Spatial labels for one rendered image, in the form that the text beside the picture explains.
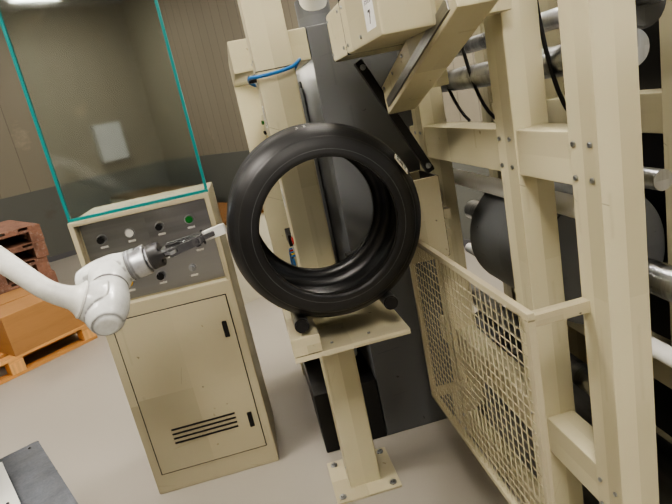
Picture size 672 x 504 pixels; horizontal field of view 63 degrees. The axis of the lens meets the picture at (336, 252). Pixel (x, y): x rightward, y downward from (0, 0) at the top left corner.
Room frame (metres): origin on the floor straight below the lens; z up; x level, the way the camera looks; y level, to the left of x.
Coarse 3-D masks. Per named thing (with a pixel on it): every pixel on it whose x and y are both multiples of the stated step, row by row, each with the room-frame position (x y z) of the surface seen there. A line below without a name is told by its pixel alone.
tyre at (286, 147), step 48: (288, 144) 1.51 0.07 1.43; (336, 144) 1.52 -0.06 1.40; (384, 144) 1.58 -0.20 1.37; (240, 192) 1.50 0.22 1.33; (384, 192) 1.81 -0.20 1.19; (240, 240) 1.48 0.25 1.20; (384, 240) 1.79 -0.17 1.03; (288, 288) 1.48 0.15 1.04; (336, 288) 1.75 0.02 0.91; (384, 288) 1.53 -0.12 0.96
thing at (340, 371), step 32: (256, 0) 1.90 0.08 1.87; (256, 32) 1.89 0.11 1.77; (256, 64) 1.89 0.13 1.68; (288, 64) 1.90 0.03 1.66; (288, 96) 1.90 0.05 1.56; (288, 192) 1.89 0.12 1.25; (320, 192) 1.91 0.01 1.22; (320, 224) 1.90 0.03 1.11; (320, 256) 1.90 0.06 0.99; (352, 352) 1.91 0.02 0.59; (352, 384) 1.90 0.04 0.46; (352, 416) 1.90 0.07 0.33; (352, 448) 1.90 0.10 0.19; (352, 480) 1.89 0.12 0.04
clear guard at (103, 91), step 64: (0, 0) 2.14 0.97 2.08; (64, 0) 2.17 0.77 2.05; (128, 0) 2.20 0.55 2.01; (64, 64) 2.16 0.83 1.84; (128, 64) 2.19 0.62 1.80; (64, 128) 2.15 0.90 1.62; (128, 128) 2.18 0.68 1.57; (64, 192) 2.14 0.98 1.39; (128, 192) 2.17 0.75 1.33; (192, 192) 2.20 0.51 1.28
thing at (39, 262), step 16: (0, 224) 5.92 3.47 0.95; (16, 224) 5.57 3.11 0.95; (32, 224) 5.27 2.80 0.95; (0, 240) 5.85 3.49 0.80; (16, 240) 5.58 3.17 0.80; (32, 240) 5.20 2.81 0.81; (32, 256) 5.36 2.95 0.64; (48, 272) 5.22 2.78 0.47; (0, 288) 4.96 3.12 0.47; (16, 288) 5.52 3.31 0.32
